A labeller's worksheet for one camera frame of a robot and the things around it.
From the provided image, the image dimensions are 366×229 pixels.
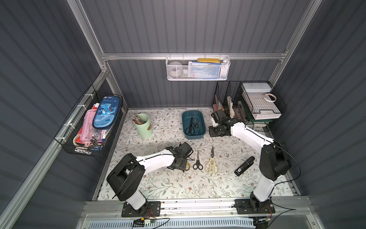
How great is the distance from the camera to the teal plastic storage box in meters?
1.04

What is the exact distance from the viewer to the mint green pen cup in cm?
94

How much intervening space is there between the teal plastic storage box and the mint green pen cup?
248 millimetres

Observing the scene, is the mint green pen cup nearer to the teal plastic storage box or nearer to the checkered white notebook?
the teal plastic storage box
